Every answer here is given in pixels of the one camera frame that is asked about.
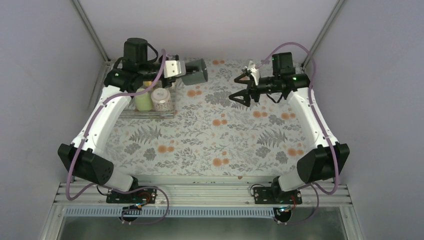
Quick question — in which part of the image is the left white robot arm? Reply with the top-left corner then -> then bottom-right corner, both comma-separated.
57,37 -> 186,203

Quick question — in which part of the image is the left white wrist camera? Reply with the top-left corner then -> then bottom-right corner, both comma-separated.
163,55 -> 187,78

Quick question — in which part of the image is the dark grey-green mug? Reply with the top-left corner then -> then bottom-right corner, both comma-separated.
181,58 -> 209,86

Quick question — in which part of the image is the purple cable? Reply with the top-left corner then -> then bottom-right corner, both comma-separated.
65,48 -> 170,225
260,42 -> 341,226

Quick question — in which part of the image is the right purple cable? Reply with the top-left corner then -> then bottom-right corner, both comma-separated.
260,42 -> 341,226

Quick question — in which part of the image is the floral patterned tablecloth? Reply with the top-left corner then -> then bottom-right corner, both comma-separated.
105,59 -> 309,177

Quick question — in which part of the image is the light green cup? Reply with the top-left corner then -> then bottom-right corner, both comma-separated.
133,91 -> 154,112

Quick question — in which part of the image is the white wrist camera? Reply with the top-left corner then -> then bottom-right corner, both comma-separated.
163,55 -> 187,78
242,60 -> 261,86

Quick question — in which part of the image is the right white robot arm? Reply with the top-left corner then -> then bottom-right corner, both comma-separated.
228,52 -> 350,204

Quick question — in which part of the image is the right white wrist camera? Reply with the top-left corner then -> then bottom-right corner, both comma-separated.
242,60 -> 261,86

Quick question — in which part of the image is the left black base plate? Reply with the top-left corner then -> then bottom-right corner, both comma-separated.
106,188 -> 157,205

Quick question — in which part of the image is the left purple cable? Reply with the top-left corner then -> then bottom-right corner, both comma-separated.
65,48 -> 170,225

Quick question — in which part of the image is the aluminium mounting rail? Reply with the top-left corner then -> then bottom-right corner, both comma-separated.
53,175 -> 353,207

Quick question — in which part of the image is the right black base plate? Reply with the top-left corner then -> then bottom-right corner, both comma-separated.
252,186 -> 303,205

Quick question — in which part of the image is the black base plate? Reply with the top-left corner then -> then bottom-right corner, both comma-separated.
106,188 -> 157,205
252,186 -> 303,205

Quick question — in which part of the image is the clear acrylic dish rack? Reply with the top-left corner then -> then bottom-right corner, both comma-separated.
119,79 -> 176,119

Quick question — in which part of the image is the white patterned cup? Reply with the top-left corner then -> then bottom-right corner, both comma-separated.
151,88 -> 172,112

